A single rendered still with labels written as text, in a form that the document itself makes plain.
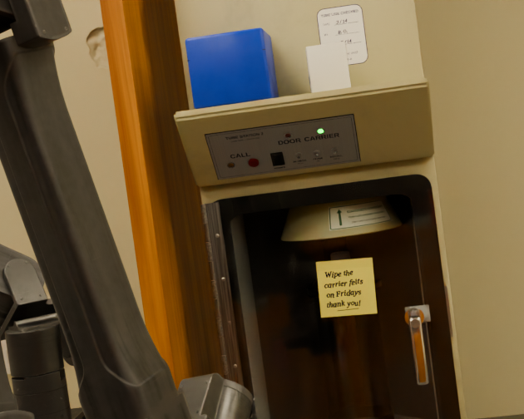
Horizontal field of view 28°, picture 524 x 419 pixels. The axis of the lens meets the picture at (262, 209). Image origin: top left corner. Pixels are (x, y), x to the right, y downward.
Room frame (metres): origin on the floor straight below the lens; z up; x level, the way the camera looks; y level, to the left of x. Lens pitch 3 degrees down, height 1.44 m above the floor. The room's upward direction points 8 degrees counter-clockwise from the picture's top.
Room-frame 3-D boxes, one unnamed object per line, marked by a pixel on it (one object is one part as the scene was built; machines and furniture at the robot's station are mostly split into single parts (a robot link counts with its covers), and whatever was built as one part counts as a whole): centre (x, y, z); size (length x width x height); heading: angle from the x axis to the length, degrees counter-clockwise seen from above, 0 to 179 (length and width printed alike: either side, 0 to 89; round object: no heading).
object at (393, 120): (1.35, -0.07, 1.46); 0.32 x 0.12 x 0.10; 83
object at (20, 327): (1.12, 0.26, 1.27); 0.07 x 0.06 x 0.07; 127
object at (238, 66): (1.37, 0.01, 1.56); 0.10 x 0.10 x 0.09; 83
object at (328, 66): (1.35, -0.11, 1.54); 0.05 x 0.05 x 0.06; 88
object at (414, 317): (1.36, -0.18, 1.17); 0.05 x 0.03 x 0.10; 173
